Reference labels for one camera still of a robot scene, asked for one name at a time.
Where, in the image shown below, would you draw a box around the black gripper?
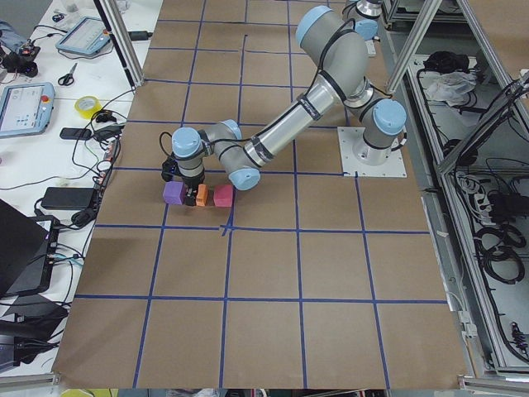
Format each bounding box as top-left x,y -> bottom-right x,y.
181,172 -> 205,207

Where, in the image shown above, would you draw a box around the orange foam cube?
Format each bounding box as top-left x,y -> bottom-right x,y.
195,184 -> 209,207

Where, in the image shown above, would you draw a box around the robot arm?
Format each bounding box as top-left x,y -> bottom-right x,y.
342,0 -> 382,41
161,1 -> 407,206

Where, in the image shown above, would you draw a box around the purple foam cube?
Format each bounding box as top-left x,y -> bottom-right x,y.
163,181 -> 185,205

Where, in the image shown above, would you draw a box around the pink foam cube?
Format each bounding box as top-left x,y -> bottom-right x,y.
213,184 -> 233,208

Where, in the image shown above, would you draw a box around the black power brick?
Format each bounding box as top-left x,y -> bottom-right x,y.
41,187 -> 95,210

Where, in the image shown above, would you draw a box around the yellow tape roll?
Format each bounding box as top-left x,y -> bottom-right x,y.
74,95 -> 102,120

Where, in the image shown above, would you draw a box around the black laptop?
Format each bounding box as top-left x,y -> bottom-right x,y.
1,201 -> 59,298

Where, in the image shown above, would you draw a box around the blue teach pendant near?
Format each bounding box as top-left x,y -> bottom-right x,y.
1,82 -> 55,138

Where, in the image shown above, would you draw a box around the blue teach pendant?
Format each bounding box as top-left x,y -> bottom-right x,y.
55,17 -> 110,57
1,82 -> 55,138

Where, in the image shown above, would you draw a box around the blue teach pendant far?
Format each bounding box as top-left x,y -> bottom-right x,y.
55,17 -> 110,57

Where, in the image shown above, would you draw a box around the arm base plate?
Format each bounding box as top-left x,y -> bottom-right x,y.
337,127 -> 407,178

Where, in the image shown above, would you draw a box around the black handled scissors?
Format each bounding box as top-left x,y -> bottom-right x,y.
57,63 -> 78,87

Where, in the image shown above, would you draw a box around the aluminium frame post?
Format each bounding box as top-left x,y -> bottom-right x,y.
93,0 -> 144,90

